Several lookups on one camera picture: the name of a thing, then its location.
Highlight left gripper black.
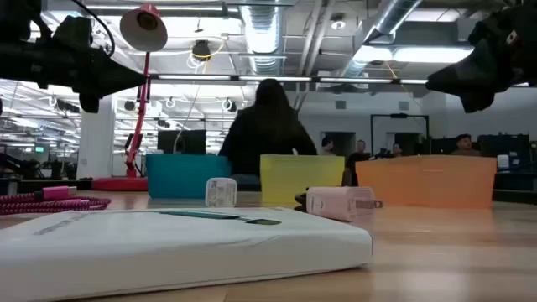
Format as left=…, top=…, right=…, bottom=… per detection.
left=0, top=39, right=148, bottom=114

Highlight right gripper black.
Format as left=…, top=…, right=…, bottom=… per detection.
left=425, top=3, right=537, bottom=114

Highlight pink braided cable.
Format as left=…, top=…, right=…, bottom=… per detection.
left=0, top=185, right=112, bottom=216

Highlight white wall charger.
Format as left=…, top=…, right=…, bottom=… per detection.
left=205, top=177, right=238, bottom=209

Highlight pale pink wall charger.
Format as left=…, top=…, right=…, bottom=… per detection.
left=305, top=185, right=384, bottom=222

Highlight orange plastic bin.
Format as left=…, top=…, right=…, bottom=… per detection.
left=355, top=154, right=498, bottom=210

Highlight teal plastic bin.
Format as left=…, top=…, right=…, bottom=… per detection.
left=145, top=154, right=232, bottom=200

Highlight yellow plastic bin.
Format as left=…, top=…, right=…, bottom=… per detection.
left=259, top=154, right=346, bottom=206

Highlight red desk lamp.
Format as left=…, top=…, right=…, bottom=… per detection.
left=91, top=3, right=169, bottom=192

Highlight white pillar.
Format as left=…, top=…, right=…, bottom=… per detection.
left=76, top=94, right=117, bottom=180

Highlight black shelf unit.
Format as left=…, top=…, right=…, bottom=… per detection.
left=477, top=133, right=532, bottom=174

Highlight black ceiling device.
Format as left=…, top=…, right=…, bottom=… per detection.
left=191, top=39, right=212, bottom=62

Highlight black computer monitor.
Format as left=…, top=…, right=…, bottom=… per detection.
left=157, top=129, right=207, bottom=155

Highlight long LED light bar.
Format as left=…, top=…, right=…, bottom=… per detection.
left=147, top=73, right=430, bottom=86

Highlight white flat product box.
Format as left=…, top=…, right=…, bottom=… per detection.
left=0, top=206, right=373, bottom=302

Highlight black cable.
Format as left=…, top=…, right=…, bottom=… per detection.
left=70, top=0, right=116, bottom=58

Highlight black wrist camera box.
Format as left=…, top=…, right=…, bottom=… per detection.
left=51, top=15, right=94, bottom=47

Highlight black metal frame stand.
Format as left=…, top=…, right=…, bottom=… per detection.
left=369, top=112, right=430, bottom=157

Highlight silver ventilation duct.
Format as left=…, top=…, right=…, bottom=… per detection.
left=338, top=0, right=423, bottom=79
left=240, top=3, right=287, bottom=77

